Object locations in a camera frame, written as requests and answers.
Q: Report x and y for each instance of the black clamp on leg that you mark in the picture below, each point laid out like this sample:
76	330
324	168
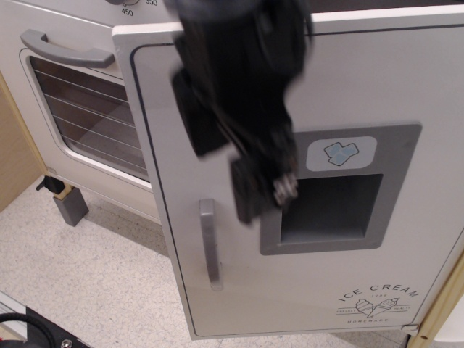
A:
52	184

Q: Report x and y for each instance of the beige wooden side post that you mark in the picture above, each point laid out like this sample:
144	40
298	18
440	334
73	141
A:
449	293

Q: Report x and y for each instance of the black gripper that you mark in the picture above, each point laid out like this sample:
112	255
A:
230	89

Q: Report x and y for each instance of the white toy fridge door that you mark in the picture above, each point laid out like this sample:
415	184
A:
390	287

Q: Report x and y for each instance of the white toy oven door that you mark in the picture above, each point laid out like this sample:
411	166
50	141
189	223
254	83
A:
79	118

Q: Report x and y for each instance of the grey kitchen leg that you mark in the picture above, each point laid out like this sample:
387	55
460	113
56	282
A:
73	207

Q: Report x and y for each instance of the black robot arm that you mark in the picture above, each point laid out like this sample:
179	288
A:
217	7

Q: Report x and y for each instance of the light wooden side panel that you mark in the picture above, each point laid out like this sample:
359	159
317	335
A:
21	164

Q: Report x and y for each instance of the grey oven door handle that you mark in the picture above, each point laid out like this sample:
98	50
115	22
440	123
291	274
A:
38	43

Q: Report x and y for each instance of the grey ice dispenser panel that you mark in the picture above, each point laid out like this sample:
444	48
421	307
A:
349	181

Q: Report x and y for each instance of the grey oven temperature knob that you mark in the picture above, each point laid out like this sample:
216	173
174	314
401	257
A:
122	2

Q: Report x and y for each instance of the grey fridge door handle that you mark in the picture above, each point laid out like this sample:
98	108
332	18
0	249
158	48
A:
209	238

